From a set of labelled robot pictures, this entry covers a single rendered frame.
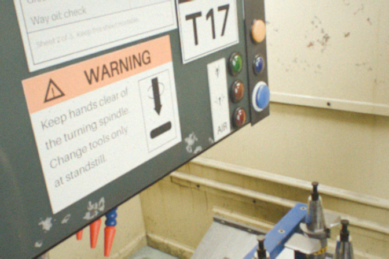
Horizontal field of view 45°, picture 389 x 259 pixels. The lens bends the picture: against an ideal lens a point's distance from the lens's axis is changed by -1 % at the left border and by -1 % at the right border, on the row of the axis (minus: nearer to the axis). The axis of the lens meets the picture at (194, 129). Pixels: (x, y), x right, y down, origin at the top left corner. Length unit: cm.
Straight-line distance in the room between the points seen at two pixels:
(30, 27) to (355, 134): 112
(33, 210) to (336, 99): 107
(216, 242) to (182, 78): 130
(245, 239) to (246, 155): 31
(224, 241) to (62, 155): 138
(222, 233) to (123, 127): 135
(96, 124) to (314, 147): 109
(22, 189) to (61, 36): 11
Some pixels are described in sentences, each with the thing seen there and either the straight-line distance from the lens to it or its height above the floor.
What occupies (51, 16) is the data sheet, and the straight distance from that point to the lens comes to 36.
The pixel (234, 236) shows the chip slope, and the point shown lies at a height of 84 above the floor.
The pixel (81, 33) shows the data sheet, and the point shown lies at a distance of 37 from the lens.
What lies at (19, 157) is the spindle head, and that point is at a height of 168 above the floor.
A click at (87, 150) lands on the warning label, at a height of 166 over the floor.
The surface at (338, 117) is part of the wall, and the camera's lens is 137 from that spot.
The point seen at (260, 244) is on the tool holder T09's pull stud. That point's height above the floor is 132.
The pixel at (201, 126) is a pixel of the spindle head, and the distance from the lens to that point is 50.
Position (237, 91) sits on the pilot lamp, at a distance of 53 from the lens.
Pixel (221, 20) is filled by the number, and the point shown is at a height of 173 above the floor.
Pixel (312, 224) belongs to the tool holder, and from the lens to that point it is 103.
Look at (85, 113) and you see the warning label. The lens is 38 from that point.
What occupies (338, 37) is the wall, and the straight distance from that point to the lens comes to 130.
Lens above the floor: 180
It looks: 21 degrees down
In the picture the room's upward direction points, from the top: 6 degrees counter-clockwise
